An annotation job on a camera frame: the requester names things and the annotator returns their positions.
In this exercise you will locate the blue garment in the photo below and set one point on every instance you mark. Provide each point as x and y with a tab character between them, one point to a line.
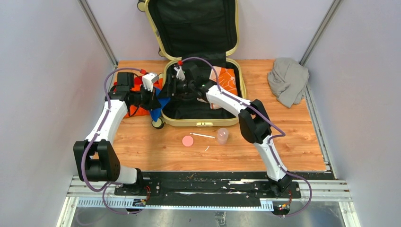
155	114

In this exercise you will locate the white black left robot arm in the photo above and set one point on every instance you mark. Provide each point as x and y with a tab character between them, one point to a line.
95	157

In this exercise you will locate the grey crumpled cloth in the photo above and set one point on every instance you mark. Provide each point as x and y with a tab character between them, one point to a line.
288	80

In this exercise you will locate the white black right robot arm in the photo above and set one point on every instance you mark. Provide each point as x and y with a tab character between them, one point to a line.
215	94

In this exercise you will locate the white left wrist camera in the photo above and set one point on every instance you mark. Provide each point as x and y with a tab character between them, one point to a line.
148	81

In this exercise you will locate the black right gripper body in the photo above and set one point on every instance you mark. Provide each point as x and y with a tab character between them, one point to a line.
184	87

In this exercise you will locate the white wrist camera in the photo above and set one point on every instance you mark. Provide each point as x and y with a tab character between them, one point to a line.
148	81
179	73

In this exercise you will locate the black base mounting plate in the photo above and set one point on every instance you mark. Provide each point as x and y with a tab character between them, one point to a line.
210	189

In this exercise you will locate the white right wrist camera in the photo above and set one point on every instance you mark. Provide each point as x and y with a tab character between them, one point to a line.
179	73

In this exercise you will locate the cream open suitcase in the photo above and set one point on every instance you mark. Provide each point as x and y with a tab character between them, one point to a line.
200	31

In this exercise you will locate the white thin stick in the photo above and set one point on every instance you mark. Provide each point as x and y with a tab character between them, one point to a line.
202	135

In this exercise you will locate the clear plastic cup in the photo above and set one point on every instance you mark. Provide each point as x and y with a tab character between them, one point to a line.
222	136

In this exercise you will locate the pink round lid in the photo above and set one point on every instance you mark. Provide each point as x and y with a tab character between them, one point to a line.
188	141

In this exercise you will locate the orange white patterned garment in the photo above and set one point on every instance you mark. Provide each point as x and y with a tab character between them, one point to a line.
227	81

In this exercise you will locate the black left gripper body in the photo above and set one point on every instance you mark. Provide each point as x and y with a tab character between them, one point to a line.
142	98

